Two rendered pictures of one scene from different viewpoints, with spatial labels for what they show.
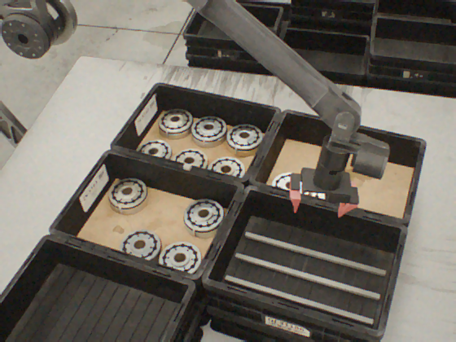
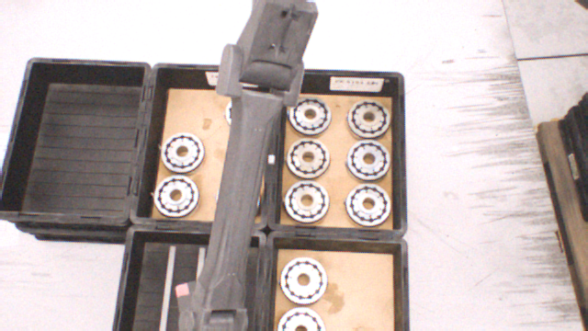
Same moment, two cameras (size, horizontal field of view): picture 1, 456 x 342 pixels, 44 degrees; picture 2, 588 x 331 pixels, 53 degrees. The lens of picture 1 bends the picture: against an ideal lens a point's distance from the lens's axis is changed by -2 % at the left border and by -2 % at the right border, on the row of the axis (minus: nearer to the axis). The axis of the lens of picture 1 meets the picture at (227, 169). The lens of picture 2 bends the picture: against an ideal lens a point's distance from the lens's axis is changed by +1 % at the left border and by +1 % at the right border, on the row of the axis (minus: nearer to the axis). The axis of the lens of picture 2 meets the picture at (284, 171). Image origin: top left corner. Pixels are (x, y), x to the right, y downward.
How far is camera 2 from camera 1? 0.96 m
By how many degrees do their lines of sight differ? 40
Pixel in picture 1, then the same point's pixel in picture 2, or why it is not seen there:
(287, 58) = (221, 225)
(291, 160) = (356, 269)
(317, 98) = (202, 279)
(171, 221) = not seen: hidden behind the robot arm
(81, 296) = (124, 124)
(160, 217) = not seen: hidden behind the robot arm
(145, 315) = (118, 188)
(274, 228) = (250, 277)
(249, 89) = (512, 181)
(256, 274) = (187, 275)
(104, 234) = (197, 113)
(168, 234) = (214, 172)
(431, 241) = not seen: outside the picture
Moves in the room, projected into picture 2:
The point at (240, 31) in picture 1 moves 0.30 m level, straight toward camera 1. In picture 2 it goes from (229, 153) to (13, 222)
